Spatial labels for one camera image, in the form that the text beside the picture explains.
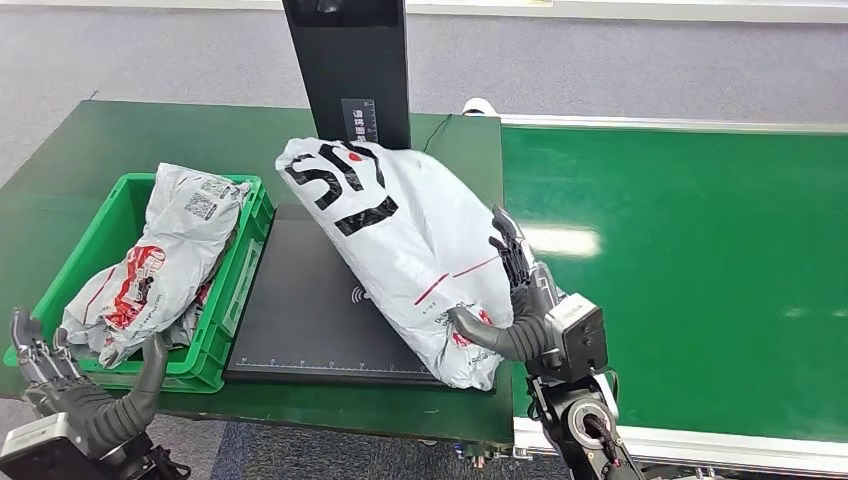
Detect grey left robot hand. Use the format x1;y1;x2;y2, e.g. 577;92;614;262
9;307;171;460

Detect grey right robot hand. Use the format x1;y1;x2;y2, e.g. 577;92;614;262
447;205;566;364

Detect large white package black letters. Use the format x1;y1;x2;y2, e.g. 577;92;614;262
274;137;525;392

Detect green conveyor belt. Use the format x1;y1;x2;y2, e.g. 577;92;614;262
500;113;848;478

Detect white package with red print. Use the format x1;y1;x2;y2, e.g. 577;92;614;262
59;163;252;369

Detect black inbound machine platform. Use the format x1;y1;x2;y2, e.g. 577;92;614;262
223;201;498;392

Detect green plastic crate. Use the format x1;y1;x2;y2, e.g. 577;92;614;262
3;172;276;395

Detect yellow and black column label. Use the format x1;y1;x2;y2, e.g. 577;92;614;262
340;97;380;144

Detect dark green table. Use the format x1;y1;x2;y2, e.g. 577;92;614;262
0;99;517;445

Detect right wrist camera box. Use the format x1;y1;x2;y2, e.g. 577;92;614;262
541;293;609;384

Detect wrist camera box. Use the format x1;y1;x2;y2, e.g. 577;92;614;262
541;293;609;384
0;411;102;480

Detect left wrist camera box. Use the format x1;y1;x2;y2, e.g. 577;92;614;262
0;411;102;480

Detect thin black cable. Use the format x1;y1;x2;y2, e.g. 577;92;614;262
421;113;455;155

